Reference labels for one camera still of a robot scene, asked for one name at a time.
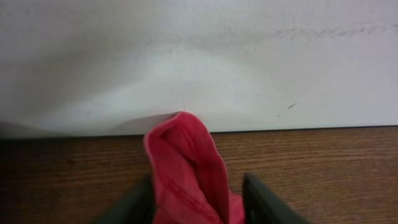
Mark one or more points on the orange McKinney soccer t-shirt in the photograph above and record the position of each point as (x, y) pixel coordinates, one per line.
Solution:
(189, 176)

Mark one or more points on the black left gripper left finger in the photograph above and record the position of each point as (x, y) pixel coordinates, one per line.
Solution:
(137, 206)

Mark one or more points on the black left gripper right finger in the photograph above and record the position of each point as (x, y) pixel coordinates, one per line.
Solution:
(263, 206)

